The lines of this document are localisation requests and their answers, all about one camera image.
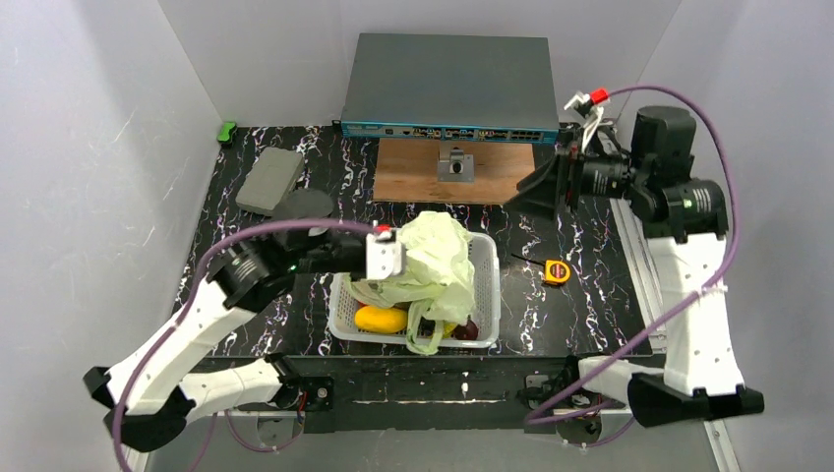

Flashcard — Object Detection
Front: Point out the grey rectangular case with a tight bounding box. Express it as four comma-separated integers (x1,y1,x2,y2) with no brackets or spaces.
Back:
235,147,304,216

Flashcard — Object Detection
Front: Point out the brown wooden board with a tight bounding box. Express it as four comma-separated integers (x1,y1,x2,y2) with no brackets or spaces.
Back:
372,139,535,205

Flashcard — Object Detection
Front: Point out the dark red fake fruit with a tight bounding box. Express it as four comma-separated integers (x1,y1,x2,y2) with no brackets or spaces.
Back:
452,319,479,341

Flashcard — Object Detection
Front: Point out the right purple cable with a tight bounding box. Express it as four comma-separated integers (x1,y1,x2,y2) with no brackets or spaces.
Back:
524,85,743,428

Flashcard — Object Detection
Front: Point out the light green plastic bag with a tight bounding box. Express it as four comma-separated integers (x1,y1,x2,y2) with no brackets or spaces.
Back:
347,210,475,356

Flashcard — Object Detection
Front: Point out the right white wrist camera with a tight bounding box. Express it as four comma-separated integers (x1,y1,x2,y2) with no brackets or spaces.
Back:
564,88,609,152

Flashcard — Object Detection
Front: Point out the yellow tape measure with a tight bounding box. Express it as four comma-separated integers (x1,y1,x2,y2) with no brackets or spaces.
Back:
543,260,571,286

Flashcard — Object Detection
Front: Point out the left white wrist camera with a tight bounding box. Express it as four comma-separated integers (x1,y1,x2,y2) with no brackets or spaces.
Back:
365,230,406,280

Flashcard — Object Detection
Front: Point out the green black small tool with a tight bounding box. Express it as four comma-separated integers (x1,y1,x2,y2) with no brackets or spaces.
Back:
216,121,237,147

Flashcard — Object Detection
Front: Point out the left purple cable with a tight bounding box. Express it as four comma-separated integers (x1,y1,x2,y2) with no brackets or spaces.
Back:
110,218,386,472

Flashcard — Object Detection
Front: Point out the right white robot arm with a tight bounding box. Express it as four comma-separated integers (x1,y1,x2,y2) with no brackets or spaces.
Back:
507,105,765,428

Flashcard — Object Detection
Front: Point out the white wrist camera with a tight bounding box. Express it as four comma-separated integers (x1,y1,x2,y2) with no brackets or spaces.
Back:
564,88,609,152
365,230,406,280

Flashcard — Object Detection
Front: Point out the white plastic basket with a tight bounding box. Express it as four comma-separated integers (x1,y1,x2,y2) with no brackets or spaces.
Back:
328,232,502,350

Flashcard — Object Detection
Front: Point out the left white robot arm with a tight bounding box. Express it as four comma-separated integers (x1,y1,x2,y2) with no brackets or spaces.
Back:
84,218,375,452

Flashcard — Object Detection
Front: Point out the grey network switch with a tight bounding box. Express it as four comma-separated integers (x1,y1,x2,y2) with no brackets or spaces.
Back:
336,32,560,145

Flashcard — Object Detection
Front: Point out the yellow fake mango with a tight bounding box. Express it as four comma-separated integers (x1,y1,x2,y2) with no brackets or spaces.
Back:
354,306,408,334

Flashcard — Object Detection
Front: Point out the purple cable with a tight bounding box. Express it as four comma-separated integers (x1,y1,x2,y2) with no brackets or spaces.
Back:
110,218,386,472
524,85,743,428

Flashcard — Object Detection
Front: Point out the black base frame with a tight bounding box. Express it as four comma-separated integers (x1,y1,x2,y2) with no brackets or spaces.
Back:
287,355,572,434

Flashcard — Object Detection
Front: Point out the small metal bracket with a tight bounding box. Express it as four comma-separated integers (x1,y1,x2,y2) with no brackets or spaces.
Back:
437,147,475,184

